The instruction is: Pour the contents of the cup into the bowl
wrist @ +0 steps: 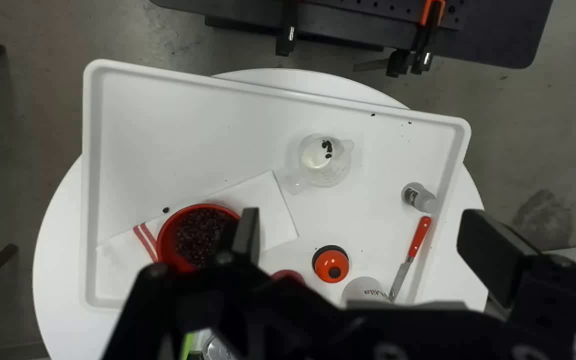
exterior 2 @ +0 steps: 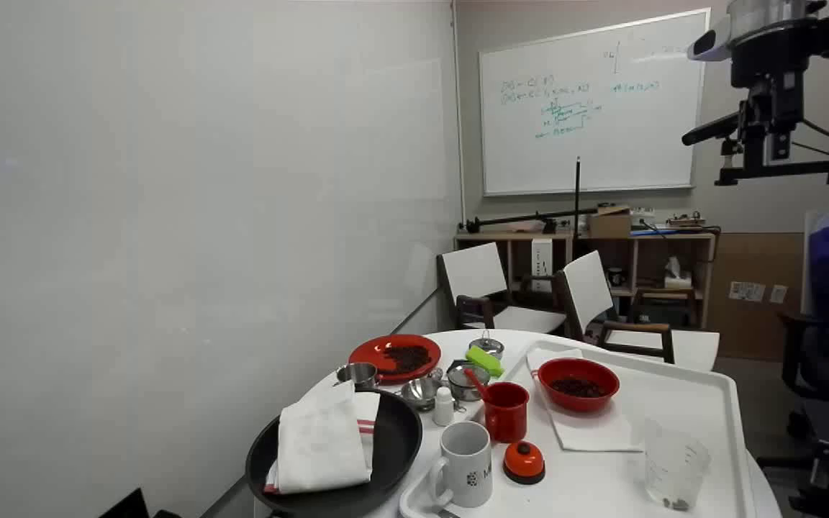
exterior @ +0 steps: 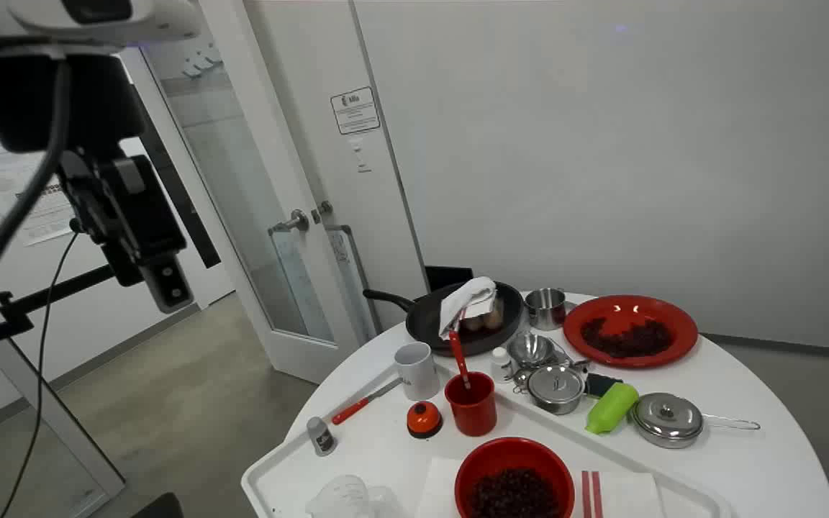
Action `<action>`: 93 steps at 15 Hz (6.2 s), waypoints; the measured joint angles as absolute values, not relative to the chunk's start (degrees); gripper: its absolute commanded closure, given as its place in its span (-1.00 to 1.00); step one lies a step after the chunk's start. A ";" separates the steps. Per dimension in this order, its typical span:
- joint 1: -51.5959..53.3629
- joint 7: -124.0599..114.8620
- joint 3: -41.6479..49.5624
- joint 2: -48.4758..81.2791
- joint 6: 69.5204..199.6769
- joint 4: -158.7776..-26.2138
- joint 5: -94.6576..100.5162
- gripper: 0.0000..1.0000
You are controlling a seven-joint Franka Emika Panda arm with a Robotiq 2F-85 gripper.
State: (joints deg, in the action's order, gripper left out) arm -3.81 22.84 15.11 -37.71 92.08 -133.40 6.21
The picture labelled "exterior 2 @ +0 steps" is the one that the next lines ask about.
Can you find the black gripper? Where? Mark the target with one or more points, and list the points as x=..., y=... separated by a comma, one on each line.
x=766, y=74

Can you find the clear plastic measuring cup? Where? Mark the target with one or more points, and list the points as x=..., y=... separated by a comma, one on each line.
x=676, y=471

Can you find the red bowl with beans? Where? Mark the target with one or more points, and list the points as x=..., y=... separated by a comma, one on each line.
x=555, y=386

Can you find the red cup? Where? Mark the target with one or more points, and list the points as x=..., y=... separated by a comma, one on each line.
x=504, y=418

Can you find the steel measuring cup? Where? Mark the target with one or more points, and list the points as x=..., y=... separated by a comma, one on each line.
x=461, y=380
x=418, y=393

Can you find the small steel cup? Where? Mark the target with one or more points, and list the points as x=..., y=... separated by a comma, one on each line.
x=359, y=376

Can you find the small white shelf object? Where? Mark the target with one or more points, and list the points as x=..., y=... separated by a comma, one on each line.
x=677, y=275

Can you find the cardboard box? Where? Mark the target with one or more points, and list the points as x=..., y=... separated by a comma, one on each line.
x=611, y=224

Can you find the black tripod stand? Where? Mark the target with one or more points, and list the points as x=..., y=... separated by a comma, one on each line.
x=578, y=192

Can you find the white square panel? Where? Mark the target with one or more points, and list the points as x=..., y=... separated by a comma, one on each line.
x=699, y=349

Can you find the wooden shelf unit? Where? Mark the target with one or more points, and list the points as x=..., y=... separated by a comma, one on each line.
x=510, y=236

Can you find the white flat napkin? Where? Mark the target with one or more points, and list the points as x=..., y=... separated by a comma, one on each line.
x=591, y=434

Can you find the green plastic bottle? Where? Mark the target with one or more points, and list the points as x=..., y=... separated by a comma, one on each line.
x=484, y=363

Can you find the white plastic tray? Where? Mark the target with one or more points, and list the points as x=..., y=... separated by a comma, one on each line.
x=606, y=480

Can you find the red spoon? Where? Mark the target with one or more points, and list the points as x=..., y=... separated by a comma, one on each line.
x=474, y=380

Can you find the white salt shaker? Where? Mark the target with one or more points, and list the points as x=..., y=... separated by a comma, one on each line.
x=445, y=409

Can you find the white ceramic mug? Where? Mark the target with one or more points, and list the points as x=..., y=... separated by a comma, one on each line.
x=467, y=465

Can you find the red plate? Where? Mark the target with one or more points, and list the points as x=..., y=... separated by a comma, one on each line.
x=376, y=354

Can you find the white cloth red stripe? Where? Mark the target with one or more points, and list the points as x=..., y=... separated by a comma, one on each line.
x=319, y=448

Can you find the black triangular object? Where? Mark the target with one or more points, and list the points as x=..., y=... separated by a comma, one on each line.
x=127, y=507

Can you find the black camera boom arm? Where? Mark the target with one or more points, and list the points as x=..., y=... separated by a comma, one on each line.
x=798, y=170

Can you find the white wall outlet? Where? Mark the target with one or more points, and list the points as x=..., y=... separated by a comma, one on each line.
x=747, y=291
x=778, y=294

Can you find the white wall whiteboard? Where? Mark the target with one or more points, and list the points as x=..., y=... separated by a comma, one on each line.
x=589, y=146

